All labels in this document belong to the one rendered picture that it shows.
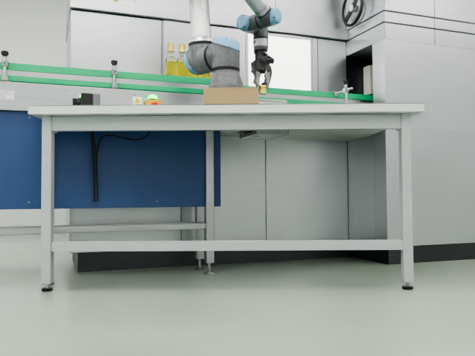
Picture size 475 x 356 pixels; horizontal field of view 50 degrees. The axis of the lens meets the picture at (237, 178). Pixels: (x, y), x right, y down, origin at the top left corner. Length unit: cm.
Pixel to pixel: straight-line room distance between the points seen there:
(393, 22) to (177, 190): 152
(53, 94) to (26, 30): 350
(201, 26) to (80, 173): 84
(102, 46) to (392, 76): 157
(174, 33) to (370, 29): 112
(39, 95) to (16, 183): 40
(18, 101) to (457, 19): 244
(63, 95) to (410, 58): 186
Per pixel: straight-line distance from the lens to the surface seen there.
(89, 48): 278
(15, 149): 240
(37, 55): 581
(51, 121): 222
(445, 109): 318
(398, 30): 307
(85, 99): 233
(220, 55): 214
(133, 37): 283
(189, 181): 247
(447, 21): 331
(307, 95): 287
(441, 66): 321
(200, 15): 229
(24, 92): 241
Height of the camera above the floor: 39
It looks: 2 degrees up
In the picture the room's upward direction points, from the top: straight up
